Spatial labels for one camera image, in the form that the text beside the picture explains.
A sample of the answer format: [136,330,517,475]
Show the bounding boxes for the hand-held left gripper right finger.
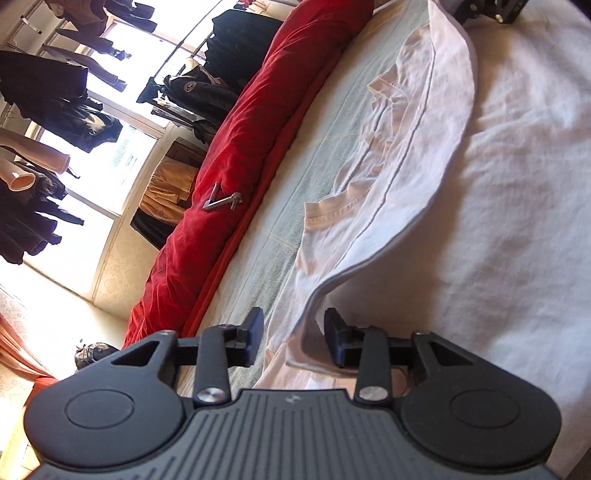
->
[324,308,467,403]

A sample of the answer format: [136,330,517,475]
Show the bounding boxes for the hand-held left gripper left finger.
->
[111,307,265,408]

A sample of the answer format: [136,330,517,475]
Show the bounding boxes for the white printed t-shirt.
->
[254,0,591,480]

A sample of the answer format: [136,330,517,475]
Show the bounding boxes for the yellow draped clothes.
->
[141,157,199,227]

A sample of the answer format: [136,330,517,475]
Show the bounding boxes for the metal clothes rack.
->
[150,0,241,116]

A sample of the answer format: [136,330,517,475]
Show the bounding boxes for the hanging dark clothes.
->
[0,0,158,266]

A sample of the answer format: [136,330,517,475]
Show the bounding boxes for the black draped garment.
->
[130,210,174,250]

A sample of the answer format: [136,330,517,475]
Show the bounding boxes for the dark backpack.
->
[74,342,118,372]

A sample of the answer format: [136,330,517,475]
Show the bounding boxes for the brown chair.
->
[166,141,206,169]

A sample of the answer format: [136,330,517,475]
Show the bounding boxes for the red quilt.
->
[122,0,375,349]

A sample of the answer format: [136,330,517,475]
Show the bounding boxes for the orange window curtain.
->
[0,314,58,393]

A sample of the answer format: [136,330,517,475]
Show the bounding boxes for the black jacket with patch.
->
[136,67,241,139]

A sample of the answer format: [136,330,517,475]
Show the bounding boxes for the metal bracket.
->
[202,183,243,213]

